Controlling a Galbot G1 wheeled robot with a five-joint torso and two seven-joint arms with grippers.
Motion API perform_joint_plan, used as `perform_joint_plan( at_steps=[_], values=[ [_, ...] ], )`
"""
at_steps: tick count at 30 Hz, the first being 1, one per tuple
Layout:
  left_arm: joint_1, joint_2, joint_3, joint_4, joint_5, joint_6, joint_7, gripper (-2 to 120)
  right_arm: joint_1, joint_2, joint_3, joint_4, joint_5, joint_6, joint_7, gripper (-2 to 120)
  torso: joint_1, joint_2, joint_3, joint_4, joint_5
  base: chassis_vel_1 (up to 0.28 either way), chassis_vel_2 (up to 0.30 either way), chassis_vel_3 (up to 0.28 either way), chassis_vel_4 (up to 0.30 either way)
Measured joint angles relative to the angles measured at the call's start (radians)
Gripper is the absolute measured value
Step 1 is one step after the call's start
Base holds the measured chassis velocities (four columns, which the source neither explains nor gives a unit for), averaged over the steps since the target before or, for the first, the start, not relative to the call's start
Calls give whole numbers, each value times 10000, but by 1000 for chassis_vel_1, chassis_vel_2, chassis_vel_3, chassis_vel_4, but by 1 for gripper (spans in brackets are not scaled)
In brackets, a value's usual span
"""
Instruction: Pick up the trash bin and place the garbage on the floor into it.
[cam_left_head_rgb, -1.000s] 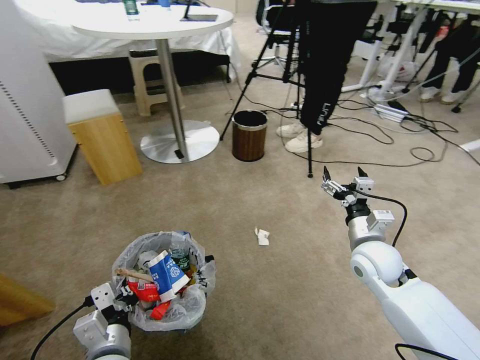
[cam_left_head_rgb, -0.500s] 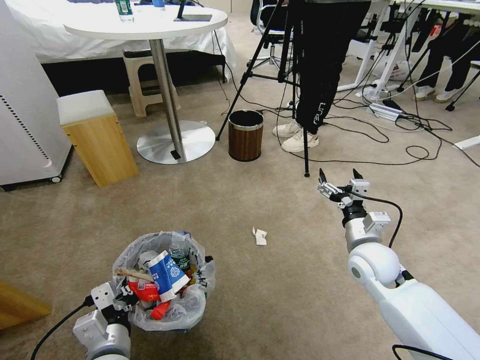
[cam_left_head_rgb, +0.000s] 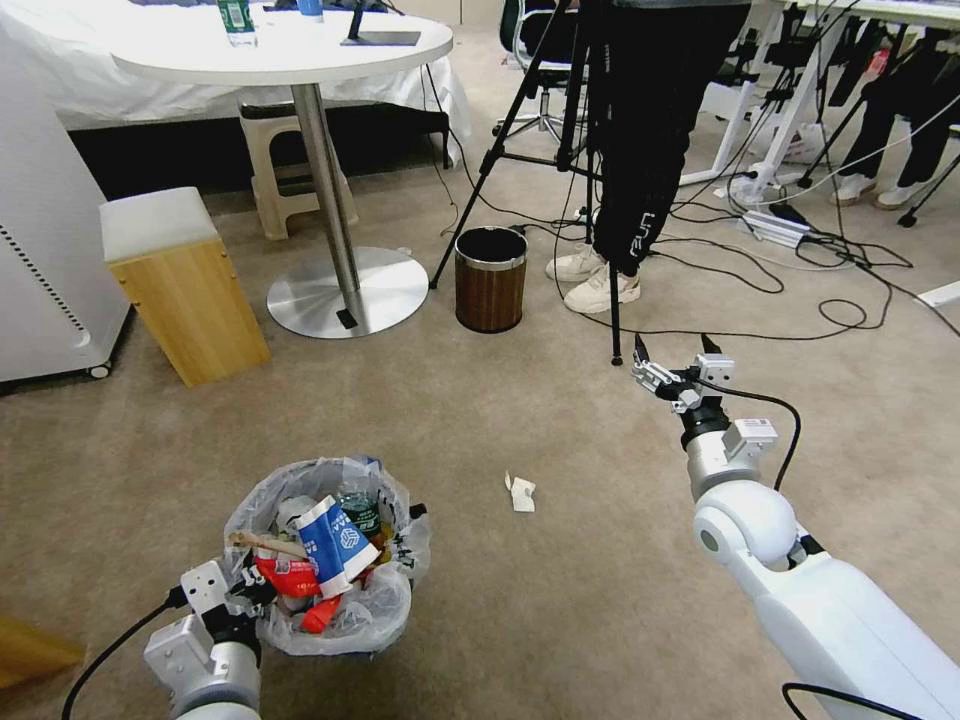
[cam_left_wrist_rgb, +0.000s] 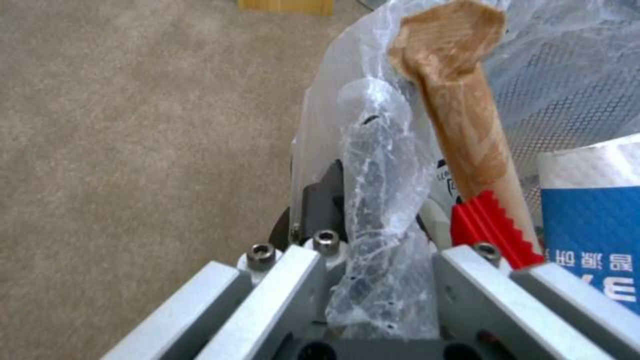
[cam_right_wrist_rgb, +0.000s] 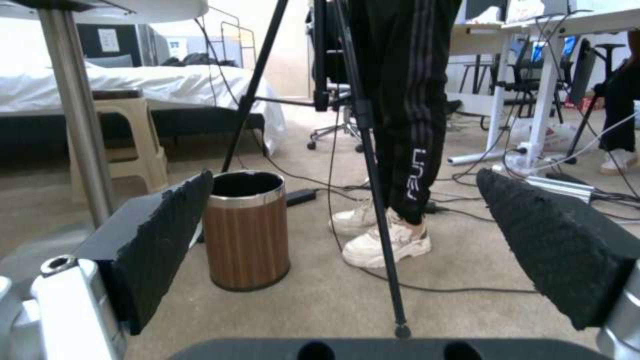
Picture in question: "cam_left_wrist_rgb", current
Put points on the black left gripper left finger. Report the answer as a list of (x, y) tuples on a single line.
[(272, 296)]

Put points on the white printed wrapper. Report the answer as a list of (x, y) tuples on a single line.
[(445, 180)]

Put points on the light wooden furniture base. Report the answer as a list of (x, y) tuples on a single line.
[(285, 6)]

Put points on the red ribbed plastic piece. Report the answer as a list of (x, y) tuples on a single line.
[(492, 232)]

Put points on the blue and white tissue pack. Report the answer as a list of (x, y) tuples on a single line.
[(590, 210)]

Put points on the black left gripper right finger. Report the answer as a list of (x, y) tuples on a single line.
[(505, 311)]

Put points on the brown wooden spoon-shaped stick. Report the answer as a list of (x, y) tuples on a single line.
[(465, 112)]

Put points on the clear plastic bin liner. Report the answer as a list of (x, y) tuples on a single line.
[(380, 195)]

